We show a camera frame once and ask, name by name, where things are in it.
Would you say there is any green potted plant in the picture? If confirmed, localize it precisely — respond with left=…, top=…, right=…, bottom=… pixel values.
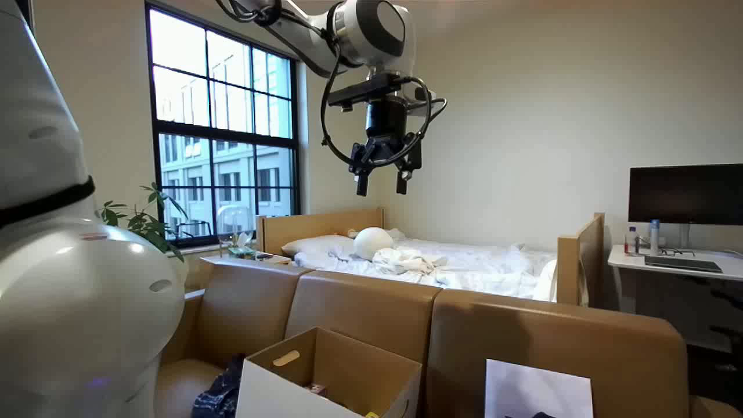
left=95, top=181, right=191, bottom=264

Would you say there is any small greenish glass object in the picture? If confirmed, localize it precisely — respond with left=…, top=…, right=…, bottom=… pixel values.
left=223, top=231, right=274, bottom=262

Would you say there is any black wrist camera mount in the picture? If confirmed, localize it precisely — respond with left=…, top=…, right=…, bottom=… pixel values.
left=323, top=73, right=450, bottom=120

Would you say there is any round white cushion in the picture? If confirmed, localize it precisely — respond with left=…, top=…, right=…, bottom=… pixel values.
left=352, top=225, right=397, bottom=262

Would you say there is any dark keyboard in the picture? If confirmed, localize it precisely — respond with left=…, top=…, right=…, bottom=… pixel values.
left=644, top=253, right=725, bottom=276

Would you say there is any brown cardboard box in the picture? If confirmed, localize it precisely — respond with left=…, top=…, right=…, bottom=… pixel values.
left=153, top=255, right=743, bottom=418

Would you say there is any white printed paper sign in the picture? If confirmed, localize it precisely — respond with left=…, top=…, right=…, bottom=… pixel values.
left=483, top=356, right=598, bottom=418

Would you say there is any white pillow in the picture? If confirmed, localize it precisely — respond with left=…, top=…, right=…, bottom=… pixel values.
left=278, top=232, right=359, bottom=260

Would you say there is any patterned blue fabric bundle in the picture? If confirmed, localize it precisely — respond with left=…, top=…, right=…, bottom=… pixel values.
left=189, top=354, right=248, bottom=418

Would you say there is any white cardboard box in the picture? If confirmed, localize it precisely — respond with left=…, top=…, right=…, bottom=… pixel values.
left=234, top=326, right=425, bottom=418

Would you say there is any black computer monitor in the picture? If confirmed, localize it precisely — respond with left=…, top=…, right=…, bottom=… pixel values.
left=627, top=163, right=743, bottom=227

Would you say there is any clear water bottle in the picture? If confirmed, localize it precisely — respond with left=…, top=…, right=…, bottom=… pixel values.
left=646, top=217, right=664, bottom=255

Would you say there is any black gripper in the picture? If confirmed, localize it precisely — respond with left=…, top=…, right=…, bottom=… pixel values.
left=346, top=97, right=427, bottom=197

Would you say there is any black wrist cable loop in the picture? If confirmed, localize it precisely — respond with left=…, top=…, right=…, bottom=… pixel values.
left=318, top=51, right=437, bottom=169

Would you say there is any large black-framed window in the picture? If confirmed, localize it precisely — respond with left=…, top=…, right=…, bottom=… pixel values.
left=144, top=0, right=304, bottom=252

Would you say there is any white desk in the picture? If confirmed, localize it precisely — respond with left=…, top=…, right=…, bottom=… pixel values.
left=607, top=242, right=743, bottom=357

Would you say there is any small dark bottle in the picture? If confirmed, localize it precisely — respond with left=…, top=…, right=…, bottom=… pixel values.
left=623, top=224, right=641, bottom=257

